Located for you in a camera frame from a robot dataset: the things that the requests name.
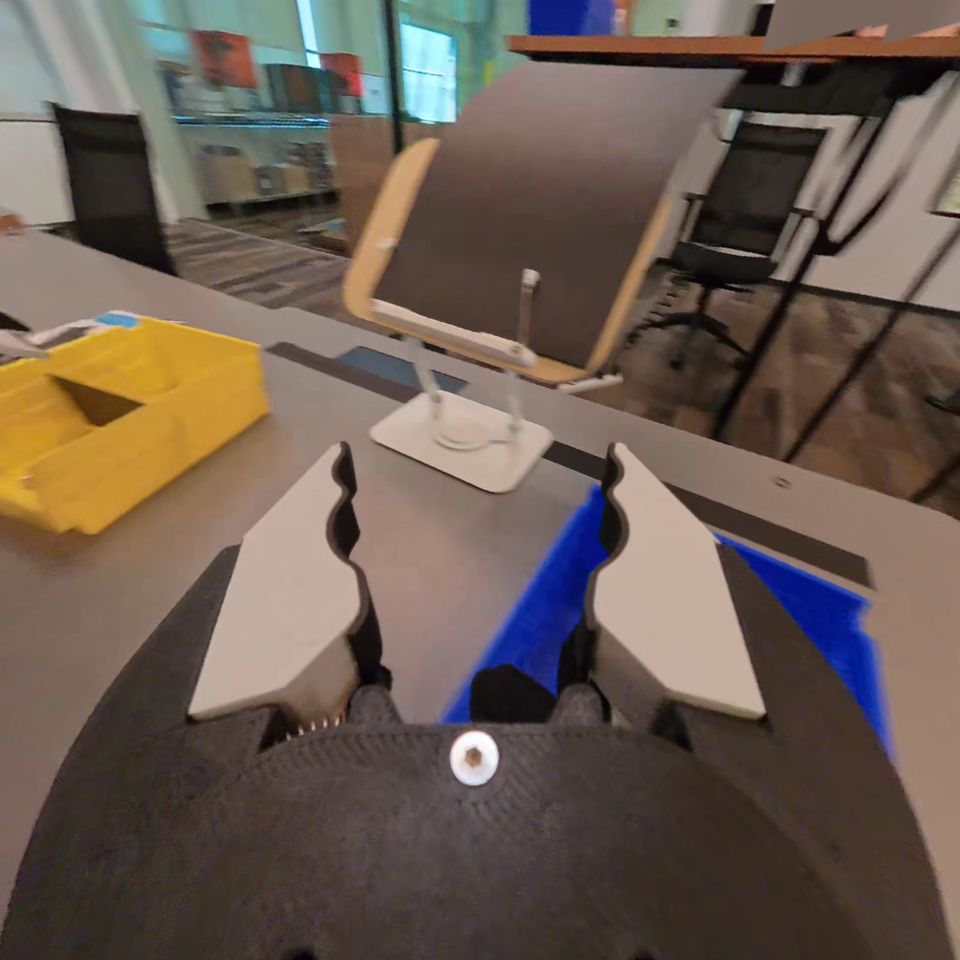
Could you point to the black bin divider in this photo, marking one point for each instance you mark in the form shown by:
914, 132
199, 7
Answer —
97, 401

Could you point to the white blue leaflet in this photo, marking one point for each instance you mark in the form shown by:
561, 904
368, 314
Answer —
112, 321

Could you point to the blue storage bin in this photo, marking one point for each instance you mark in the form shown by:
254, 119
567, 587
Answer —
540, 600
570, 15

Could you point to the tall wooden table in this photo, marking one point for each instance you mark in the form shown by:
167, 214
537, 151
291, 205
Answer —
675, 46

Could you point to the black pole stand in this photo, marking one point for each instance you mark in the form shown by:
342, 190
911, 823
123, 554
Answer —
392, 60

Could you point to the black mesh office chair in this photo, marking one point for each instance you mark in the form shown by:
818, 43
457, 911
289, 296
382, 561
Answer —
742, 195

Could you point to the storage shelf with boxes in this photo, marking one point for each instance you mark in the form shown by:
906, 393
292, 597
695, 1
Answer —
247, 112

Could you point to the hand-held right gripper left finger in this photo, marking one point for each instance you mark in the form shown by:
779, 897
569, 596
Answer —
285, 600

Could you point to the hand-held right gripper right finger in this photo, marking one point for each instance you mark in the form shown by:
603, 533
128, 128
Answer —
667, 600

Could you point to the yellow storage bin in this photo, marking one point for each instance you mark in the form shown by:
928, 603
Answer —
187, 420

